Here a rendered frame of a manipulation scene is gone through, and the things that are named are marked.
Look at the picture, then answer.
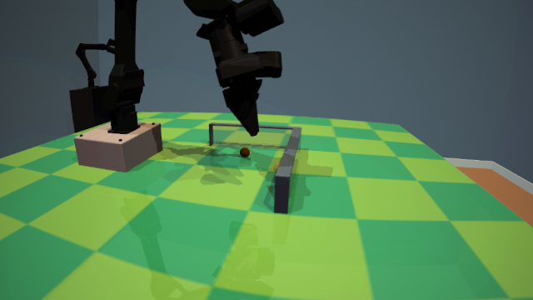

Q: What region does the clear l-shaped low wall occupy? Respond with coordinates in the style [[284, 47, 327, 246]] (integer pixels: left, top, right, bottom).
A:
[[210, 126, 301, 207]]

